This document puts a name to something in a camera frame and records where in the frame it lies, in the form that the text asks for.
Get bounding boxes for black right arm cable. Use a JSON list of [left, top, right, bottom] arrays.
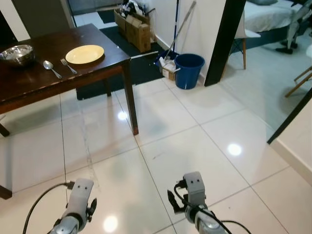
[[174, 179, 253, 234]]

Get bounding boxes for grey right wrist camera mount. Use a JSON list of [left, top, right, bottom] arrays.
[[182, 171, 208, 211]]

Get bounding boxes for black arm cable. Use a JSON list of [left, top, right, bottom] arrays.
[[22, 181, 75, 234], [174, 179, 253, 234]]

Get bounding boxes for silver metal spoon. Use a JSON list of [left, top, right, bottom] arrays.
[[43, 60, 62, 79]]

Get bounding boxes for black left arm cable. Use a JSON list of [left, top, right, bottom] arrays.
[[22, 181, 75, 234]]

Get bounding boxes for black door frame post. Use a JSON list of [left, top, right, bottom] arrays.
[[204, 0, 247, 87]]

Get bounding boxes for grey handled mop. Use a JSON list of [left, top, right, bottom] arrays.
[[155, 0, 197, 67]]

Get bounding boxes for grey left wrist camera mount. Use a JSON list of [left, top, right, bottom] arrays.
[[65, 178, 95, 221]]

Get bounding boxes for small brown white carton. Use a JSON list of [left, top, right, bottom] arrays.
[[161, 58, 179, 81]]

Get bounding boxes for blue plastic bucket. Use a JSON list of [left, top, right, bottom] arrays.
[[175, 53, 205, 90]]

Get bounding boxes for stainless steel bowl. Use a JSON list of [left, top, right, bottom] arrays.
[[0, 45, 36, 67]]

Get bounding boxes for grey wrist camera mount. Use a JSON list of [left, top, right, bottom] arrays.
[[182, 171, 208, 211], [65, 178, 95, 221]]

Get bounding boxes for dark floor rug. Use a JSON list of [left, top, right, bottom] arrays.
[[76, 10, 172, 101]]

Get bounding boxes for blue broom pole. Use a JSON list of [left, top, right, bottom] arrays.
[[173, 0, 179, 52]]

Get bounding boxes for dark wooden dining table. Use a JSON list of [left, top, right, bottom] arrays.
[[0, 23, 139, 137]]

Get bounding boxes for large brown cardboard box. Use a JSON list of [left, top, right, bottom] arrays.
[[114, 9, 152, 53]]

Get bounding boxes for pale yellow round plate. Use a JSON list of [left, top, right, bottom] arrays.
[[65, 45, 105, 64]]

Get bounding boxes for person's legs in grey trousers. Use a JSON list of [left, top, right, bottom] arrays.
[[279, 0, 312, 55]]

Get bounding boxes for white chair with wooden legs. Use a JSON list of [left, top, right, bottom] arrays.
[[233, 10, 262, 70]]

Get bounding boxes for bed with white sheet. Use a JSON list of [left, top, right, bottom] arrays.
[[244, 0, 312, 33]]

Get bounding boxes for silver metal fork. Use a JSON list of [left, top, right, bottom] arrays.
[[60, 58, 78, 75]]

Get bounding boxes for white stool with wooden legs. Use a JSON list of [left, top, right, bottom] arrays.
[[285, 46, 312, 98]]

